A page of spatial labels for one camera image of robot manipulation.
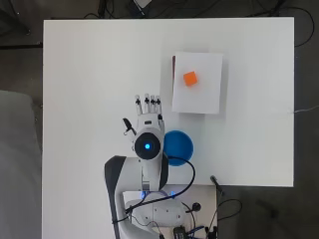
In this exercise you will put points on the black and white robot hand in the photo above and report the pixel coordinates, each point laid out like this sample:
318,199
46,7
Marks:
148,116

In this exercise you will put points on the white seven-joint robot arm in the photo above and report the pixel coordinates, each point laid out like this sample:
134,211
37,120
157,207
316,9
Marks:
133,172

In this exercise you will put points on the blue round tub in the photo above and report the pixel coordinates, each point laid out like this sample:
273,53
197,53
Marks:
180,146

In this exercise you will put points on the orange cube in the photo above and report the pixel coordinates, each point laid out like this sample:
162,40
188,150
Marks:
190,78

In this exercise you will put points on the white flat box stand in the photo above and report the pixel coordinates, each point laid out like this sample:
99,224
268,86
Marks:
197,83

